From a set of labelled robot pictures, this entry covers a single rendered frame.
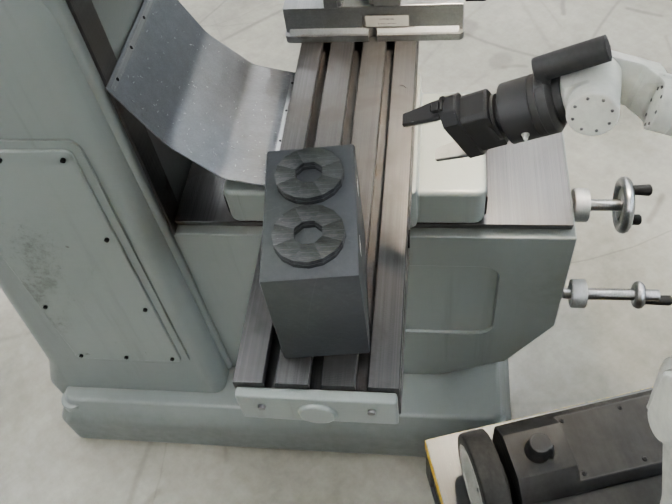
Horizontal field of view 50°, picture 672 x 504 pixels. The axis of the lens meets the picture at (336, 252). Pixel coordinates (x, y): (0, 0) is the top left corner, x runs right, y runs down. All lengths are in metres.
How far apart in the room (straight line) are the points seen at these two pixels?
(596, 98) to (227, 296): 0.97
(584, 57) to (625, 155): 1.70
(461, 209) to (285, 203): 0.50
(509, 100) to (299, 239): 0.35
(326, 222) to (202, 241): 0.64
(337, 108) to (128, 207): 0.43
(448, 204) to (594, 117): 0.43
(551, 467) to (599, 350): 0.88
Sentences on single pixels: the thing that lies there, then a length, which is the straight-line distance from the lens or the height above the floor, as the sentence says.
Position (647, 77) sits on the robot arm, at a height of 1.20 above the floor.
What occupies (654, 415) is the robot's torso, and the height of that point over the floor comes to 0.95.
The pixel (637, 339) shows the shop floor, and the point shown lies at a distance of 2.22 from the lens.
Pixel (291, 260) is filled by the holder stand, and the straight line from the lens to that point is 0.84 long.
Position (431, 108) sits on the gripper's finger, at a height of 1.16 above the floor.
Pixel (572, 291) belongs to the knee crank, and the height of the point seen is 0.59.
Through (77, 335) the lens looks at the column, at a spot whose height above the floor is 0.46.
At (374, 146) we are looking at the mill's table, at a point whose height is 0.99.
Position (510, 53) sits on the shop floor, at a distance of 3.04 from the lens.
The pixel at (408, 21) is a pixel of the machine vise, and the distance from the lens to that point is 1.45.
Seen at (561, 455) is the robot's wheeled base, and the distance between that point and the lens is 1.35.
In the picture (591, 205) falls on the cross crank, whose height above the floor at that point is 0.69.
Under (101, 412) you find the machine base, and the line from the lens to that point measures 2.04.
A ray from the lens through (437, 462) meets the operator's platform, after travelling 1.55.
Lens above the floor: 1.85
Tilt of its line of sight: 52 degrees down
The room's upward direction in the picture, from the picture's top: 10 degrees counter-clockwise
